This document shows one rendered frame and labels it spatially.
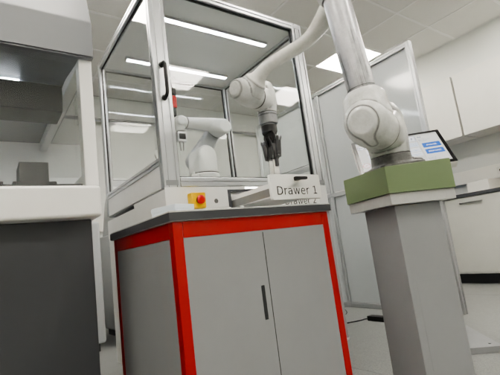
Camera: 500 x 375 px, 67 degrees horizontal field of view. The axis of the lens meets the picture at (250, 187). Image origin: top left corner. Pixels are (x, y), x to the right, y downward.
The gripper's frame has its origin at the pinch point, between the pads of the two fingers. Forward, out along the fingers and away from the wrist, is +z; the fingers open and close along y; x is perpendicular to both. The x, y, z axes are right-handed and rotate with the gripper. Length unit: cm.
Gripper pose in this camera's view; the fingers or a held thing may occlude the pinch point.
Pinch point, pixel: (274, 167)
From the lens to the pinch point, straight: 174.1
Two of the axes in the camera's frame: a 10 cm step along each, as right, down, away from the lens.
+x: -8.2, 0.1, -5.8
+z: 1.2, 9.8, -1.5
